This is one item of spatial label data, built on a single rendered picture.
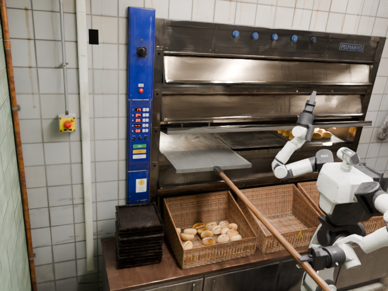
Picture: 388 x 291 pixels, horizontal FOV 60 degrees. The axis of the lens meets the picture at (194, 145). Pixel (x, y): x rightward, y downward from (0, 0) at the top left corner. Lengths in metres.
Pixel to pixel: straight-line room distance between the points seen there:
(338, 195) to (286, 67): 1.13
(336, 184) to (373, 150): 1.67
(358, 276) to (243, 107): 1.76
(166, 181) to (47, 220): 0.85
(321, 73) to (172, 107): 1.24
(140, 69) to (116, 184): 0.82
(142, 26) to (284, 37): 1.05
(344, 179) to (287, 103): 1.02
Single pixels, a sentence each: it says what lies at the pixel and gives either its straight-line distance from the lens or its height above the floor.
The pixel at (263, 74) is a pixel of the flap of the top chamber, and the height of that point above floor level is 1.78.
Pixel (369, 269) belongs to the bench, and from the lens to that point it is 3.38.
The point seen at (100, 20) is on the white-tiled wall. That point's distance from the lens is 2.14.
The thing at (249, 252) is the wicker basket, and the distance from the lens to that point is 2.50.
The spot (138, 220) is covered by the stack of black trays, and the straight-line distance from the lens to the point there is 2.23.
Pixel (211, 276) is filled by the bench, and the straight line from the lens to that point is 2.39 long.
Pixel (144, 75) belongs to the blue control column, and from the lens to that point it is 2.18.
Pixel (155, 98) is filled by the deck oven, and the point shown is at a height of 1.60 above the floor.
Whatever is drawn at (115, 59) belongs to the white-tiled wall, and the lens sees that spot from 2.16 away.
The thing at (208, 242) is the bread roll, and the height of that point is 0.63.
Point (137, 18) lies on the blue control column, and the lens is 2.14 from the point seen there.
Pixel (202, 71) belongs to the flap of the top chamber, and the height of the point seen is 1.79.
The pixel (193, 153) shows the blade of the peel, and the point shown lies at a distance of 2.48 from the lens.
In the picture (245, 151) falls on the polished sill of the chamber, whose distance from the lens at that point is 2.66.
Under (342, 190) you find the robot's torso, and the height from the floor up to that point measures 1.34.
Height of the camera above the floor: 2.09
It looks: 20 degrees down
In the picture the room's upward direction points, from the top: 5 degrees clockwise
